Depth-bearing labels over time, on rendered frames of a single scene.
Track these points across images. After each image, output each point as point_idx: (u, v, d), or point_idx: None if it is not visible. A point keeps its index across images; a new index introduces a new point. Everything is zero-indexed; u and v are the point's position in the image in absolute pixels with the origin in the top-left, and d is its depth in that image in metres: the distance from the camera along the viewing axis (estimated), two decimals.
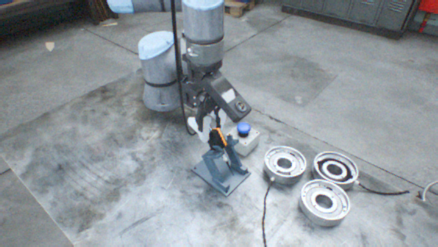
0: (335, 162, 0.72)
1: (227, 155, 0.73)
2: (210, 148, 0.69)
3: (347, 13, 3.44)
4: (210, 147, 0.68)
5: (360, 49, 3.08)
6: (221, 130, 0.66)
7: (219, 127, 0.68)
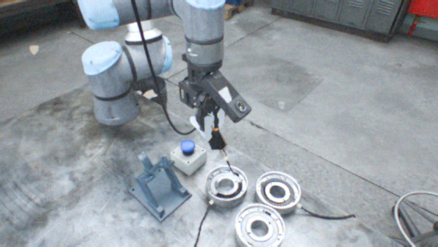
0: (279, 184, 0.69)
1: (167, 175, 0.70)
2: (211, 147, 0.69)
3: (336, 16, 3.40)
4: (211, 146, 0.69)
5: (348, 53, 3.05)
6: (220, 131, 0.66)
7: (217, 128, 0.67)
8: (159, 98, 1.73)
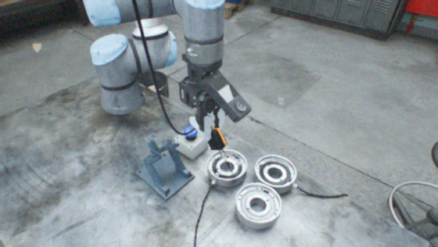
0: (277, 166, 0.73)
1: (172, 159, 0.74)
2: (210, 148, 0.69)
3: (335, 14, 3.45)
4: (210, 147, 0.68)
5: (346, 51, 3.09)
6: (221, 130, 0.66)
7: (217, 128, 0.67)
8: (162, 93, 1.77)
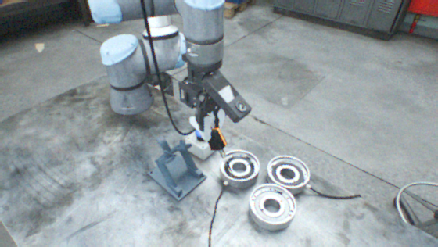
0: (289, 166, 0.73)
1: (184, 159, 0.74)
2: (210, 148, 0.69)
3: (338, 14, 3.44)
4: (210, 147, 0.68)
5: (350, 51, 3.09)
6: (221, 130, 0.66)
7: (217, 128, 0.67)
8: (166, 93, 1.77)
